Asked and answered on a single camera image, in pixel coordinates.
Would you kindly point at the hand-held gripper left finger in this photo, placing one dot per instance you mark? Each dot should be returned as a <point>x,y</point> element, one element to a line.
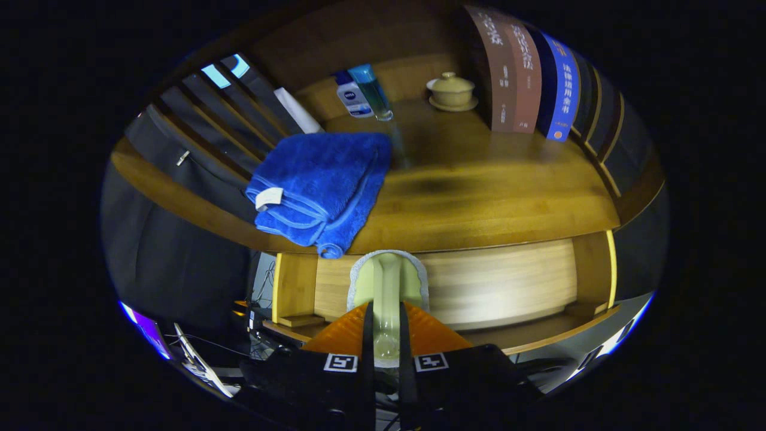
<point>299,383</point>

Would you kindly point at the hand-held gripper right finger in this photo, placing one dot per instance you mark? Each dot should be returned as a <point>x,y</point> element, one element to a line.
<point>467,383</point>

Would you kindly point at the wooden drawer with black knob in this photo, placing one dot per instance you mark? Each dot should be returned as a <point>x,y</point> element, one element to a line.
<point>497,281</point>

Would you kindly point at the pale green brush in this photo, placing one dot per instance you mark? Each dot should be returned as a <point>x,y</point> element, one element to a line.
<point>386,287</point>

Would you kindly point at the wooden countertop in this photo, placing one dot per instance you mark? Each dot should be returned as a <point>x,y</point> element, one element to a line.
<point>479,191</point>

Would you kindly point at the wooden cabinet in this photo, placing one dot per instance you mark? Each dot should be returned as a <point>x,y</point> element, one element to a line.
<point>419,72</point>

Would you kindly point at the white flat device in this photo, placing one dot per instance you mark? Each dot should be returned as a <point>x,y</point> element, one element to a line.
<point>200,365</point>

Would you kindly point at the purple lit screen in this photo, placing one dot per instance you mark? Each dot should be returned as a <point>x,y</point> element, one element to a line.
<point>146,330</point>

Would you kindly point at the folded blue towel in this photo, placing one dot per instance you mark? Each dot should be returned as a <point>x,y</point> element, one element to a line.
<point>323,179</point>

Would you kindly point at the white tube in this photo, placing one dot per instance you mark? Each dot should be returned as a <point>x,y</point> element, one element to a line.
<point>297,111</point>

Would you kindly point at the white and blue lotion bottle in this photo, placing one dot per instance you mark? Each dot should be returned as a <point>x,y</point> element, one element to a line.
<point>353,99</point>

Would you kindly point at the beige lidded tea cup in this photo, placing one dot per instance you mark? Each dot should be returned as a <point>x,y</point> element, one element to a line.
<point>452,93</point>

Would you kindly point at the teal bottle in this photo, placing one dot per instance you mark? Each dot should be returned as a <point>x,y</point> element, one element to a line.
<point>374,96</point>

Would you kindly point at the reddish brown book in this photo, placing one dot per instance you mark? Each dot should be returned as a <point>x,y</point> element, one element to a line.
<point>526,84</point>

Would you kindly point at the dark brown book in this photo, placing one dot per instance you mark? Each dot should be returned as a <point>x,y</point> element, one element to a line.
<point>499,78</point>

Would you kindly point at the blue book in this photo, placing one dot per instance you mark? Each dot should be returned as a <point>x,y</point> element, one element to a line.
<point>562,90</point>

